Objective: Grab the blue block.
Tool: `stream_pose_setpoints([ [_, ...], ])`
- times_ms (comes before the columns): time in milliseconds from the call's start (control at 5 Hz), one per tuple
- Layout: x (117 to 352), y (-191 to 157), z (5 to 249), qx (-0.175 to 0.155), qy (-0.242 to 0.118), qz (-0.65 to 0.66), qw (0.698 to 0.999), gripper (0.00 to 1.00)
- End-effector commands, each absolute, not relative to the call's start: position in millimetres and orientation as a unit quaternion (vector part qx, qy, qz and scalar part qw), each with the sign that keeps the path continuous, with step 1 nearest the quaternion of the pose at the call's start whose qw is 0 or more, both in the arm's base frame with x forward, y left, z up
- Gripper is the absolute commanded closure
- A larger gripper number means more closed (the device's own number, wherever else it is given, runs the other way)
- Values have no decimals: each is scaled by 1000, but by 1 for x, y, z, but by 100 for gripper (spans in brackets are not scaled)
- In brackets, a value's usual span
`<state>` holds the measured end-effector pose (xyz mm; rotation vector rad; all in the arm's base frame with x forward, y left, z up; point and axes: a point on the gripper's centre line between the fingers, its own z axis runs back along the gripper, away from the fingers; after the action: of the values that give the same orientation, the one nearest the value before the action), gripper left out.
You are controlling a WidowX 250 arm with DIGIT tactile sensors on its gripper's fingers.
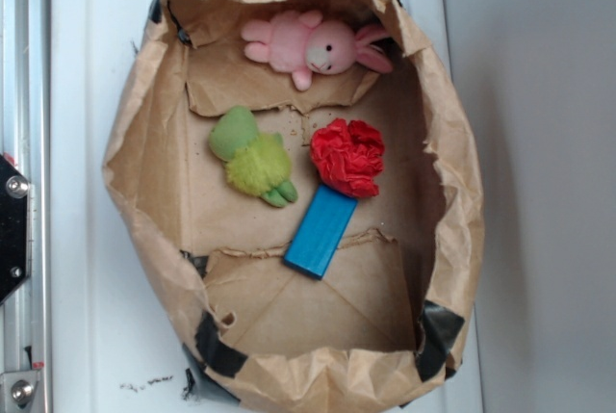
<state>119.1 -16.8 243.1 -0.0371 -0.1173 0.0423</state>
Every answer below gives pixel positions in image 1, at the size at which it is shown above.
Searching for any blue wooden block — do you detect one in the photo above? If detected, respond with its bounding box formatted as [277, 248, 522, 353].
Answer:
[283, 185, 358, 280]

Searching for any red crumpled paper ball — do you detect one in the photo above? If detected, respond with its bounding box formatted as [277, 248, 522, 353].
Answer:
[310, 118, 385, 198]

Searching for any green plush toy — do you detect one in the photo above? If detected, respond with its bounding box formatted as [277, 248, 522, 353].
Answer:
[208, 106, 298, 208]

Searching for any pink plush bunny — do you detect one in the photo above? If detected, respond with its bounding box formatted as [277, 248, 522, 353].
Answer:
[241, 10, 393, 91]

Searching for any brown paper bag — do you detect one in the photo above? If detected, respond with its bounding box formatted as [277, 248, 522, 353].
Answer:
[103, 0, 485, 412]

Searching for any black metal bracket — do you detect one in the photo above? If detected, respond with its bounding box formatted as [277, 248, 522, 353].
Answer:
[0, 155, 31, 304]

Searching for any aluminium frame rail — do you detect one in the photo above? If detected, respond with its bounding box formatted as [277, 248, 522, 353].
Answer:
[1, 0, 52, 412]

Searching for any silver corner bracket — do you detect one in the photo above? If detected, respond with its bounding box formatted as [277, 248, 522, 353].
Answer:
[1, 370, 39, 413]

